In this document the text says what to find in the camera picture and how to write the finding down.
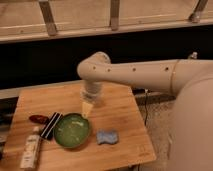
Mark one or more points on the blue sponge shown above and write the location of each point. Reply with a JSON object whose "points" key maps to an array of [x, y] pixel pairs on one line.
{"points": [[107, 137]]}

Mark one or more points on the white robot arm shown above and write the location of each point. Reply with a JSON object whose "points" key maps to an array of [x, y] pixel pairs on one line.
{"points": [[189, 80]]}

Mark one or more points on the clear bottle in background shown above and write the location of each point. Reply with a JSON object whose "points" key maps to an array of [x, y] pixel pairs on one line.
{"points": [[193, 56]]}

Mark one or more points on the green round plate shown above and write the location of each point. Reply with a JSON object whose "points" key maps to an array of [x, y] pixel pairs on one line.
{"points": [[72, 130]]}

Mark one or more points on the black rectangular bar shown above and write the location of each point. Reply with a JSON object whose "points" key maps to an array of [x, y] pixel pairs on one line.
{"points": [[47, 132]]}

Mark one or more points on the white squeeze bottle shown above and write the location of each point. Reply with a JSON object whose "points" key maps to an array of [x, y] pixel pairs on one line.
{"points": [[31, 150]]}

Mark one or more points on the translucent cylindrical gripper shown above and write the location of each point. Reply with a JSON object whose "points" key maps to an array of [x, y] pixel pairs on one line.
{"points": [[90, 92]]}

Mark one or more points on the red small object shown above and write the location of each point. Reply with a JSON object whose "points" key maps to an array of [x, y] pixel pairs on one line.
{"points": [[39, 119]]}

